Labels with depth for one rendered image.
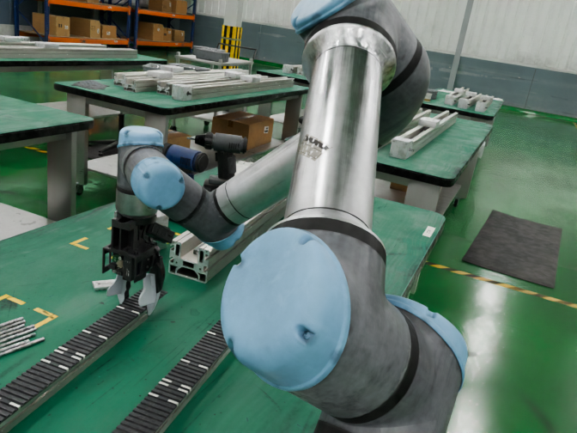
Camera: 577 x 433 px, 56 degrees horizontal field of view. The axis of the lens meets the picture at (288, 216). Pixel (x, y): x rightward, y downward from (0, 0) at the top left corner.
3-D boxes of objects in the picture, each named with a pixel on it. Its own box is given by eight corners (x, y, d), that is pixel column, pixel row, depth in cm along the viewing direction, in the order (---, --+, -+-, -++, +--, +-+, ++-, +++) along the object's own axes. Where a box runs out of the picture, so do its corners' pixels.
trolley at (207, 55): (212, 144, 595) (221, 49, 562) (167, 134, 610) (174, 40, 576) (248, 131, 689) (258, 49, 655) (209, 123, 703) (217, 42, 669)
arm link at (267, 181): (447, 76, 84) (216, 222, 104) (412, 23, 77) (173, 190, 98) (468, 120, 76) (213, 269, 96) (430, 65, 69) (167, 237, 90)
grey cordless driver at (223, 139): (239, 203, 184) (247, 139, 177) (180, 195, 182) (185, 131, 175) (240, 195, 191) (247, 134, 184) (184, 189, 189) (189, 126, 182)
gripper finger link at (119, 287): (95, 309, 105) (106, 270, 101) (114, 296, 110) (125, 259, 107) (109, 317, 104) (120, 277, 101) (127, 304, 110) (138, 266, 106)
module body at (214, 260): (206, 283, 127) (209, 250, 124) (168, 272, 129) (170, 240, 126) (305, 198, 199) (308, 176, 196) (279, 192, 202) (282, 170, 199)
